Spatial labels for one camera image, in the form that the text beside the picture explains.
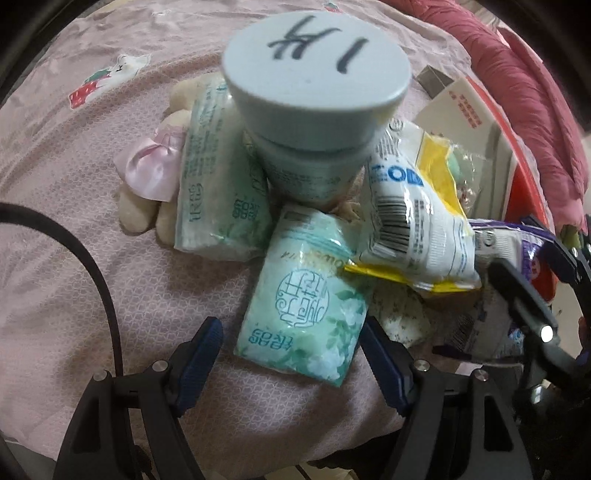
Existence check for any pink printed bedsheet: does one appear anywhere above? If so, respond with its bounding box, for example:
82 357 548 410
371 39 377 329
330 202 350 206
0 0 509 467

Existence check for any white floral cloth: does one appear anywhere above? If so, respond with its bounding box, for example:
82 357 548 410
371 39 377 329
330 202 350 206
369 281 435 347

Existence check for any green tissue packet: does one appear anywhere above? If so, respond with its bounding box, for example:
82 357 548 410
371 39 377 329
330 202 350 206
232 203 375 384
174 74 278 261

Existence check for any purple and white packet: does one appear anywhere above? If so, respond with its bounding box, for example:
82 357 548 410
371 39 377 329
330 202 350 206
468 217 555 361

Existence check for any white tube with grey cap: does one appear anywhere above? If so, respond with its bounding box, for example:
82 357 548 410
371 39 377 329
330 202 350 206
221 10 413 208

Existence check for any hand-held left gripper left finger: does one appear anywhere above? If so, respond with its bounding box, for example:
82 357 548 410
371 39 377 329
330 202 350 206
58 316 225 480

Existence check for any pink-red quilt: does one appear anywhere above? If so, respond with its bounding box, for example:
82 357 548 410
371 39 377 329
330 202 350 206
402 0 591 232

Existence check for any black cable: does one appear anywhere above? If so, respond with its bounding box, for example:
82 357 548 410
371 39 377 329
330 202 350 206
0 202 125 377

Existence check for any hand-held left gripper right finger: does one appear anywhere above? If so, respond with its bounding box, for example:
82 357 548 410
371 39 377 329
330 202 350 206
359 318 539 480

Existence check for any green plastic bag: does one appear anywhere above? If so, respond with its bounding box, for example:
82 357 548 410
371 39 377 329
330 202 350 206
445 145 469 178

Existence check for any cream plush toy pink bow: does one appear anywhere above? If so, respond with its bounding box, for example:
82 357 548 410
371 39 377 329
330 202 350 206
113 74 232 243

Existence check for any red and white cardboard box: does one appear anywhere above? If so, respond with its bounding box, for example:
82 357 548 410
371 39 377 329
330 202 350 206
413 65 555 301

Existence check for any white and yellow packet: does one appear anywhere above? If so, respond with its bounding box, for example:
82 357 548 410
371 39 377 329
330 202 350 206
344 117 483 294

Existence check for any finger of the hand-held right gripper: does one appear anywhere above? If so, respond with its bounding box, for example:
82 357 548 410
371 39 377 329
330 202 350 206
488 260 561 344
521 215 591 287

